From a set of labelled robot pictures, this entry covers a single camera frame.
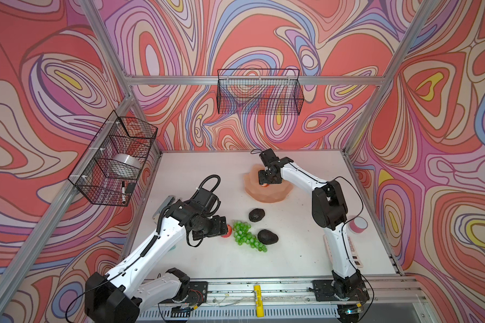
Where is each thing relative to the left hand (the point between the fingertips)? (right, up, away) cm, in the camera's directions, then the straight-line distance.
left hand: (222, 230), depth 76 cm
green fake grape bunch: (+8, -5, +8) cm, 12 cm away
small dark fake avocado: (+14, +3, +13) cm, 19 cm away
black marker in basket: (-36, +15, -4) cm, 39 cm away
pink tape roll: (+58, -1, +10) cm, 59 cm away
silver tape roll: (-34, +25, -6) cm, 43 cm away
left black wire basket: (-41, +23, -4) cm, 47 cm away
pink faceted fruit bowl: (+22, +12, +24) cm, 35 cm away
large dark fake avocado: (+18, -5, +6) cm, 19 cm away
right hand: (+21, +17, +25) cm, 37 cm away
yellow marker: (+14, -23, -6) cm, 28 cm away
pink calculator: (+53, -10, +6) cm, 54 cm away
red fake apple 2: (+19, +16, +24) cm, 34 cm away
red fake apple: (+2, -4, +10) cm, 11 cm away
